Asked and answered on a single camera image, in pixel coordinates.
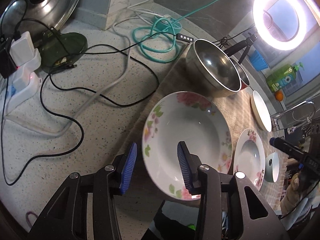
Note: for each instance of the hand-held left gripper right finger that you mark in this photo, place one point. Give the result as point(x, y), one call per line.
point(183, 165)

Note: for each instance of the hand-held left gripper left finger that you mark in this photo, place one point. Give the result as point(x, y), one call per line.
point(128, 167)

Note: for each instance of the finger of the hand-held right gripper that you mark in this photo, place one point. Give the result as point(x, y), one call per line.
point(287, 147)

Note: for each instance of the pale blue ceramic bowl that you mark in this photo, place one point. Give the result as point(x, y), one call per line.
point(273, 167)

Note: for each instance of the large pink floral plate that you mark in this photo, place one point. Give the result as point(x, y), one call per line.
point(190, 135)

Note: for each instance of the small floral white bowl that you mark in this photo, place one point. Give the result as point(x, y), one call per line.
point(250, 155)

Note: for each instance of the white plate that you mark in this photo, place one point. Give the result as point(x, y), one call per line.
point(261, 111)

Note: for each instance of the dark brown bowl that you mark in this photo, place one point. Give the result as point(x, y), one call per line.
point(244, 76)

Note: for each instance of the stainless steel bowl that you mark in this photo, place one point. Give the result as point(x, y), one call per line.
point(217, 65)

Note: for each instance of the person's right forearm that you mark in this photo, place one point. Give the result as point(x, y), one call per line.
point(295, 197)

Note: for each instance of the chrome faucet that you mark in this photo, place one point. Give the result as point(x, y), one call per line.
point(277, 116)

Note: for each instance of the orange fruit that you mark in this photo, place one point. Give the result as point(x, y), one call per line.
point(279, 96)

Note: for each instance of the checked beige table mat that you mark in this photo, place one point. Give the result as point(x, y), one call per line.
point(240, 110)

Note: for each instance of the green dish soap bottle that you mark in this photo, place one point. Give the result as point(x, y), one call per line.
point(282, 77)

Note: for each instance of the blue plastic basin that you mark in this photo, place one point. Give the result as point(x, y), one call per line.
point(258, 61)

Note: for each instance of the black tripod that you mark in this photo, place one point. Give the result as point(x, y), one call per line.
point(237, 47)

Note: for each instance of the black inline remote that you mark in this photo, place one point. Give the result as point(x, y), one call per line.
point(184, 38)

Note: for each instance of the white power strip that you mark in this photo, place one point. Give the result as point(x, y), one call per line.
point(15, 100)

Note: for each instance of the dark green plastic object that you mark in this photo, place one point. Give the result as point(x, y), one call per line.
point(72, 45)

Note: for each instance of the black box device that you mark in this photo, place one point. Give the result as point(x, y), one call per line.
point(6, 60)

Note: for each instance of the white charger adapter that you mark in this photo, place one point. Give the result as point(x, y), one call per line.
point(22, 43)

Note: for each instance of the stainless steel pot lid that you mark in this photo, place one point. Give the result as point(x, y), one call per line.
point(62, 2)

